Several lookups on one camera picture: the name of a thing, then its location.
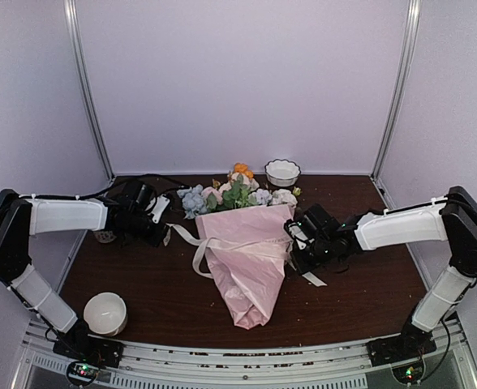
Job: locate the round circuit board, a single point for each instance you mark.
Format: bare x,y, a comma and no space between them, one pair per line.
408,374
81,373

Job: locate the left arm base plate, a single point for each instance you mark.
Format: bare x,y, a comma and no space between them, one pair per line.
92,348

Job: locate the aluminium right corner post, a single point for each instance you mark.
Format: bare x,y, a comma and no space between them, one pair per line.
406,58

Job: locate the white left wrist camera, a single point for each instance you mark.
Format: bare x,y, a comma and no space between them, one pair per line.
157,207

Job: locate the cream ribbon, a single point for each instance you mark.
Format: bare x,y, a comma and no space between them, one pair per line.
270,248

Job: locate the left round circuit board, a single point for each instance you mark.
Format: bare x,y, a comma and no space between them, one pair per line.
81,373

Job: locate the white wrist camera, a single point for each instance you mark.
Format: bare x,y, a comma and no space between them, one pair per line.
157,207
294,230

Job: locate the blue flower bunch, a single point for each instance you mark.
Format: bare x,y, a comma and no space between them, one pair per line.
193,202

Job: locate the aluminium corner post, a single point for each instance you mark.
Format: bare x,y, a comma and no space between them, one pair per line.
406,58
73,27

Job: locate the plain white round bowl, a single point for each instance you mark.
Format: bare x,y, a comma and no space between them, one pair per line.
106,314

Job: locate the pink flower bunch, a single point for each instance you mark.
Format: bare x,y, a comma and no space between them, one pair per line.
236,193

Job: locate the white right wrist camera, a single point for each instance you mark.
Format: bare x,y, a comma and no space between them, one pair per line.
294,230

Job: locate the patterned mug yellow inside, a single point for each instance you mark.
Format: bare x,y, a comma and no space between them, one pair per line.
104,237

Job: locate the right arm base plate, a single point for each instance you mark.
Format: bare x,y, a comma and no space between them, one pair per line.
405,346

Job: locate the orange flower stem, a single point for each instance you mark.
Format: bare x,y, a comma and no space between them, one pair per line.
243,169

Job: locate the white scalloped bowl black rim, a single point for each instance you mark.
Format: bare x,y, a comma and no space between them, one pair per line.
282,173

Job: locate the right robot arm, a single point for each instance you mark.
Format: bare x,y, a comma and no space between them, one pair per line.
451,220

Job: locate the aluminium left corner post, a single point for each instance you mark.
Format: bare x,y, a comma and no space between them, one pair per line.
73,27

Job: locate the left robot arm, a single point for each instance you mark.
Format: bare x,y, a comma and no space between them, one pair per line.
25,216

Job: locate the white purple flower bunch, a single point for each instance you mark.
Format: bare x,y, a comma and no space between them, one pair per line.
263,197

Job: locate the purple tissue paper sheet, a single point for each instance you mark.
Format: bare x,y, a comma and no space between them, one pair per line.
249,284

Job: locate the right round circuit board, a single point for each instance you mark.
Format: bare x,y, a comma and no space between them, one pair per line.
408,374

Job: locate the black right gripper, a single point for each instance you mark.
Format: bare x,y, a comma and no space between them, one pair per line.
302,264

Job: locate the aluminium front rail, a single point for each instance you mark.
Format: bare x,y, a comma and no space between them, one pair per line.
340,365

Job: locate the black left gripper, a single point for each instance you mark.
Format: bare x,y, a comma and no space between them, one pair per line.
154,240

